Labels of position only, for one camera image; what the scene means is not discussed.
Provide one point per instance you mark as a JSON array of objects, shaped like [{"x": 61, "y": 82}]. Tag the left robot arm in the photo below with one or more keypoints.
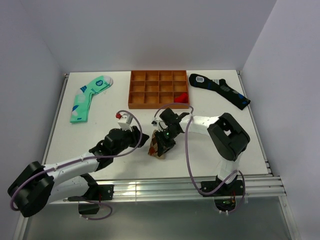
[{"x": 39, "y": 185}]

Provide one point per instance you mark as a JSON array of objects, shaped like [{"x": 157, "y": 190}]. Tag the red rolled sock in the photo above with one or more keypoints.
[{"x": 183, "y": 98}]

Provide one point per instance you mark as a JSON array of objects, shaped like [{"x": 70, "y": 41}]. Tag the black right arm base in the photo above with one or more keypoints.
[{"x": 228, "y": 197}]

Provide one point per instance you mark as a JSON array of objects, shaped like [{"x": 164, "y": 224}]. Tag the brown argyle sock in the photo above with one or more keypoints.
[{"x": 152, "y": 151}]

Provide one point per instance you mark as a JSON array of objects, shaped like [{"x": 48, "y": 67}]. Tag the aluminium frame rail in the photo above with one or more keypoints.
[{"x": 171, "y": 189}]

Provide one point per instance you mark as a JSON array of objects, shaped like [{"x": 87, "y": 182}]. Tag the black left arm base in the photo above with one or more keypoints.
[{"x": 94, "y": 198}]

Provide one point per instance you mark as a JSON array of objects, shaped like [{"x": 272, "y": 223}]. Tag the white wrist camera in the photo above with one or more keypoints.
[
  {"x": 124, "y": 121},
  {"x": 158, "y": 124}
]

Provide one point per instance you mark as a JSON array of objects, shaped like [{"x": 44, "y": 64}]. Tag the mint green sock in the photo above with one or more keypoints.
[{"x": 84, "y": 95}]

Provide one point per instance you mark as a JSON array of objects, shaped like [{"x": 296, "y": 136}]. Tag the black blue sock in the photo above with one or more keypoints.
[{"x": 221, "y": 87}]

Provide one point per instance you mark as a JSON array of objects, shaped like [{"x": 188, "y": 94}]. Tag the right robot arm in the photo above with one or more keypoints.
[{"x": 229, "y": 138}]

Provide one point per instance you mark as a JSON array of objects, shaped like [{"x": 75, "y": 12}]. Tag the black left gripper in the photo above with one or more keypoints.
[{"x": 135, "y": 135}]

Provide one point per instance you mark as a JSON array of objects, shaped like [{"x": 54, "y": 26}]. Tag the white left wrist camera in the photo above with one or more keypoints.
[{"x": 124, "y": 121}]

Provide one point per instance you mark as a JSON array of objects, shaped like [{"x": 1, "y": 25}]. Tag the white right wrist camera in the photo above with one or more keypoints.
[{"x": 158, "y": 124}]

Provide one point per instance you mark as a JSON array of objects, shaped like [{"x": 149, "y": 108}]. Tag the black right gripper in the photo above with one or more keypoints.
[{"x": 163, "y": 145}]

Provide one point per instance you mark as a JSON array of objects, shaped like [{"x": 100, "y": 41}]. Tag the orange compartment tray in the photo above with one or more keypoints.
[{"x": 151, "y": 89}]

